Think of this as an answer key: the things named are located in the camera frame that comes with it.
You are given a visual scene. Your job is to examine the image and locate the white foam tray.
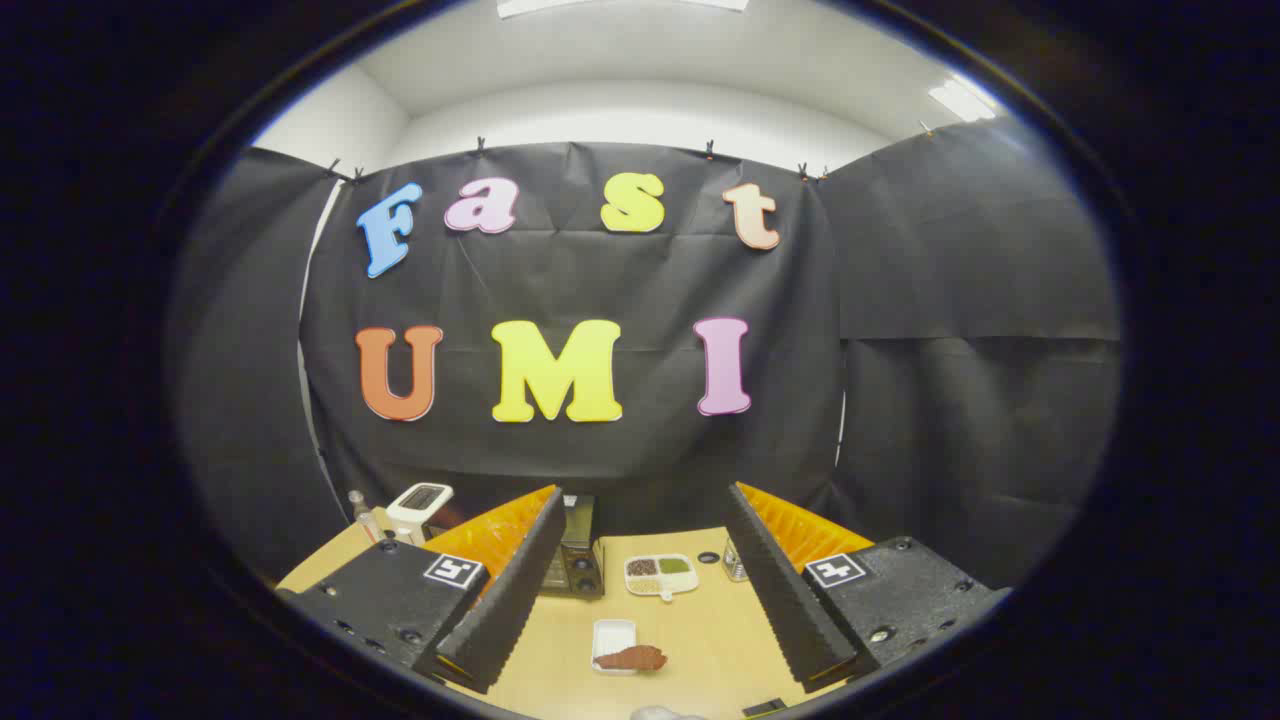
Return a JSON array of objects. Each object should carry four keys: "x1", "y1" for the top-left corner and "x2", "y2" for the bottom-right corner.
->
[{"x1": 592, "y1": 619, "x2": 639, "y2": 676}]

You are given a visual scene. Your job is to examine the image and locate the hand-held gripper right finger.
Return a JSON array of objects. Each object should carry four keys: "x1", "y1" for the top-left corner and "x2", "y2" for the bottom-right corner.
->
[{"x1": 724, "y1": 482, "x2": 1011, "y2": 693}]

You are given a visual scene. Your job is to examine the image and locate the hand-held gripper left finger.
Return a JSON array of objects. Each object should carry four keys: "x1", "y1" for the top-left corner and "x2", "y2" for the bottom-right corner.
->
[{"x1": 275, "y1": 485, "x2": 567, "y2": 695}]

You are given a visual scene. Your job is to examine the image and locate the ceiling light panel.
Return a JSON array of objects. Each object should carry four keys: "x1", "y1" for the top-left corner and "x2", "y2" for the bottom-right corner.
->
[
  {"x1": 497, "y1": 0, "x2": 751, "y2": 19},
  {"x1": 927, "y1": 74, "x2": 1001, "y2": 123}
]

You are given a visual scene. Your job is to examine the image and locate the small clear bottle orange label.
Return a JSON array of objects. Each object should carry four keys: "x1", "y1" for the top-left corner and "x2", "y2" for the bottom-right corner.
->
[{"x1": 348, "y1": 490, "x2": 384, "y2": 546}]

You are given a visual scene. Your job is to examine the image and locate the black toaster oven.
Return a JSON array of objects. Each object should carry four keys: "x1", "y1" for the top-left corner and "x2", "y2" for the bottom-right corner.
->
[{"x1": 540, "y1": 494, "x2": 607, "y2": 600}]

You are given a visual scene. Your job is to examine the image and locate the red meat steak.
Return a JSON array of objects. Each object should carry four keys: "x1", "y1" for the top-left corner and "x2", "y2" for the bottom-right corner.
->
[{"x1": 595, "y1": 645, "x2": 669, "y2": 673}]

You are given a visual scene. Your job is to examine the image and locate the white divided plate with grains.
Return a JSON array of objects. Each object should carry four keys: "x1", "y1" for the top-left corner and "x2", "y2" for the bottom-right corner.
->
[{"x1": 624, "y1": 554, "x2": 700, "y2": 603}]

